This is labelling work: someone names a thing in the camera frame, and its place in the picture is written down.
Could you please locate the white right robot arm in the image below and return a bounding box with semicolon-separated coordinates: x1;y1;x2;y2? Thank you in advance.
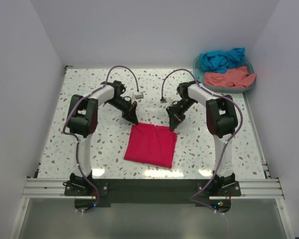
166;81;238;196

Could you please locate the blue t shirt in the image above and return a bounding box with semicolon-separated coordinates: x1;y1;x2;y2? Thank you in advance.
199;48;247;74

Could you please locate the magenta red t shirt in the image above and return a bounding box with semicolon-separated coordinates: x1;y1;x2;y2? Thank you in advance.
124;123;177;169

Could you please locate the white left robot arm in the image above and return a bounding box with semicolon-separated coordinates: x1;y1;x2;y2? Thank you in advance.
64;81;139;195

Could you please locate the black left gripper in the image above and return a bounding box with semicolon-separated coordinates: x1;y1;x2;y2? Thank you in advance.
106;97;139;125

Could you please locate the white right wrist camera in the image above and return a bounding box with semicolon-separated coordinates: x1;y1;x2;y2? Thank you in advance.
160;97;173;105

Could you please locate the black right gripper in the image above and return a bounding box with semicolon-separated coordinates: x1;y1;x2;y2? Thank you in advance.
166;98;196;131

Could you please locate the salmon pink t shirt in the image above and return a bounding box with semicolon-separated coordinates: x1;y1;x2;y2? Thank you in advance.
203;66;257;89

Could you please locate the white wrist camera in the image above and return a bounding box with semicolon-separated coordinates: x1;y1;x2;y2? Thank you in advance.
131;91;144;102
160;97;173;105

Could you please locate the translucent blue plastic basket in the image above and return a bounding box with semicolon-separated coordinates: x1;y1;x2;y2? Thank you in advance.
193;56;256;94

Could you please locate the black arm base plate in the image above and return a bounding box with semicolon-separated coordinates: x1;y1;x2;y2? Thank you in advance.
63;175;242;211

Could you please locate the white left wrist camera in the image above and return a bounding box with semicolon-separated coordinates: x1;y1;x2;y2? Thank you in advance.
131;91;144;102

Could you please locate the aluminium frame rail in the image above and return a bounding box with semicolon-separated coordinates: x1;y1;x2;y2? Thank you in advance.
22;161;285;199

